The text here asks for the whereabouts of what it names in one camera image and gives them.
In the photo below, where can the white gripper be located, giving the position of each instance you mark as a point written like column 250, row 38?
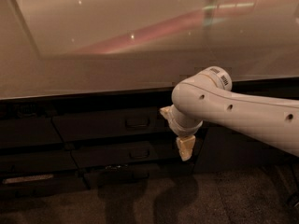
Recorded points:
column 181, row 127

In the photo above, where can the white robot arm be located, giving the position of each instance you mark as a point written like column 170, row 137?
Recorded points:
column 208, row 96

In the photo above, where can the dark left middle drawer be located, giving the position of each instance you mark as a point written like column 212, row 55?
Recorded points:
column 37, row 162

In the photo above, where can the dark left top drawer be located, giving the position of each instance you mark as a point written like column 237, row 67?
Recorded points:
column 27, row 132

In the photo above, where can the dark left bottom drawer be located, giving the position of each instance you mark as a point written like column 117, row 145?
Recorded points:
column 39, row 185

